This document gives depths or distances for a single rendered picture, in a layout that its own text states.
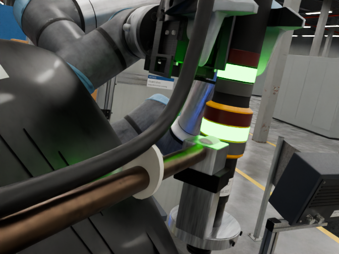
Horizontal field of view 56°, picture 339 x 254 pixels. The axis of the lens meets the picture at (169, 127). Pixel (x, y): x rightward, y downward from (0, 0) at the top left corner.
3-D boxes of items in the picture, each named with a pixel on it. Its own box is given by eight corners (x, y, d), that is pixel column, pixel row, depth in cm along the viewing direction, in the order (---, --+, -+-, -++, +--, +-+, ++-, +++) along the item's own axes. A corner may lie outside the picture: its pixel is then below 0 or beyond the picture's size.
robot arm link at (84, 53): (42, 74, 54) (95, 40, 57) (74, 118, 50) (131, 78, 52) (17, 42, 47) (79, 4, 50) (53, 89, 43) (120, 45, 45)
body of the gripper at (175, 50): (230, 87, 35) (179, 75, 45) (247, 6, 33) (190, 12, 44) (168, 78, 31) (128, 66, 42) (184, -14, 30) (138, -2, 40)
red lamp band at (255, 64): (251, 66, 26) (255, 51, 26) (214, 60, 28) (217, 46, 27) (261, 69, 29) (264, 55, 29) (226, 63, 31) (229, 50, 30)
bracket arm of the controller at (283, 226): (272, 233, 91) (274, 223, 90) (264, 227, 94) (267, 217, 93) (327, 226, 102) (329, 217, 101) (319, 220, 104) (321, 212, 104)
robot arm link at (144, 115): (131, 124, 109) (162, 101, 111) (155, 152, 104) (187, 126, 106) (122, 108, 98) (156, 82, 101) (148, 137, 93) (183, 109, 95)
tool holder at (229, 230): (216, 273, 25) (243, 157, 23) (143, 238, 29) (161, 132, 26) (246, 230, 33) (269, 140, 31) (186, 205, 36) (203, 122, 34)
